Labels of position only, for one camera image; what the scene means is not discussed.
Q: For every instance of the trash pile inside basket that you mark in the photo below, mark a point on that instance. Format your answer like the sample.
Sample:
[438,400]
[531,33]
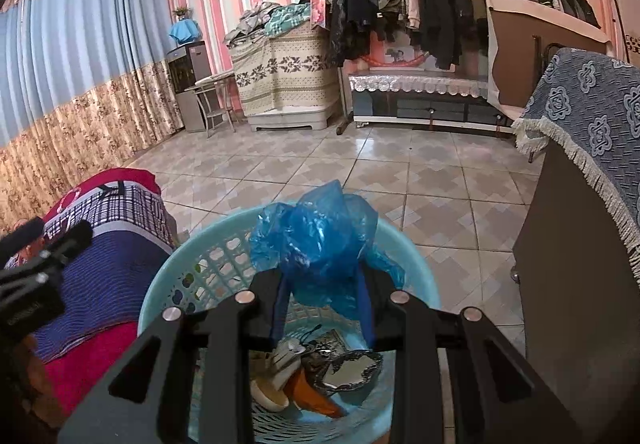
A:
[309,371]

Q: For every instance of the low tv cabinet lace cover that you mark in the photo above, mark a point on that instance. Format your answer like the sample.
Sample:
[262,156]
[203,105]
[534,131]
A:
[429,99]

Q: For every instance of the brown board white frame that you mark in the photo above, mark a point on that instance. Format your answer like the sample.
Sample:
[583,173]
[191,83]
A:
[521,36]

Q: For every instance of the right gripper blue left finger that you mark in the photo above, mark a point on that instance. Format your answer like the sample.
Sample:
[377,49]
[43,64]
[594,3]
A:
[280,308]

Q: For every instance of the blue covered water bottle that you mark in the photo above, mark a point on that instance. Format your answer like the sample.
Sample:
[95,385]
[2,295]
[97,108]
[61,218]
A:
[185,29]

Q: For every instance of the blue plastic bag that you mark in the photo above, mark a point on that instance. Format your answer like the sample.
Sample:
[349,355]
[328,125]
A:
[319,244]

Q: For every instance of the small metal stool table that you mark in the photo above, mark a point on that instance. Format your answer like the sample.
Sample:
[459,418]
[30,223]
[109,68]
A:
[214,100]

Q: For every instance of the striped blue red bed blanket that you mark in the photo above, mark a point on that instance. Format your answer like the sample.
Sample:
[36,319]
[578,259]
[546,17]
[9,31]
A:
[103,288]

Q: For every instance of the patterned cloth covered cabinet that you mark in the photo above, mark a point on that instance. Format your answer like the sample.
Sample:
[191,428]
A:
[288,81]

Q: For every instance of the blue and floral curtain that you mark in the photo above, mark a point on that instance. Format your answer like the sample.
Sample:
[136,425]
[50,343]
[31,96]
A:
[84,87]

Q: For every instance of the light blue laundry basket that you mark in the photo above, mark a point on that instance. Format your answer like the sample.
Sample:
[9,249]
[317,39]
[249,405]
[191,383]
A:
[214,263]

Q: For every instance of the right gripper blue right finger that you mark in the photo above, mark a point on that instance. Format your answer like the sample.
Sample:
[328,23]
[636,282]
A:
[364,309]

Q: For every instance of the blue floral fringed cloth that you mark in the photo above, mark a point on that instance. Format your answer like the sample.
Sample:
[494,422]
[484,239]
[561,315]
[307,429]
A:
[588,104]

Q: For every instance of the person's left hand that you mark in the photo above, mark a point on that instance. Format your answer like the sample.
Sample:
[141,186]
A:
[36,392]

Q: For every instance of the dark brown cabinet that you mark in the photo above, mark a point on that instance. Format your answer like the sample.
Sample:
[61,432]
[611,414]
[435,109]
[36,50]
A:
[580,303]

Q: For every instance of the grey water dispenser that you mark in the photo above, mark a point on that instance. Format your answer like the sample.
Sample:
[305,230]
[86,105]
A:
[187,65]

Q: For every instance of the pile of folded clothes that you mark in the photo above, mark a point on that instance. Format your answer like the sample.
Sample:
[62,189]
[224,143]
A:
[268,19]

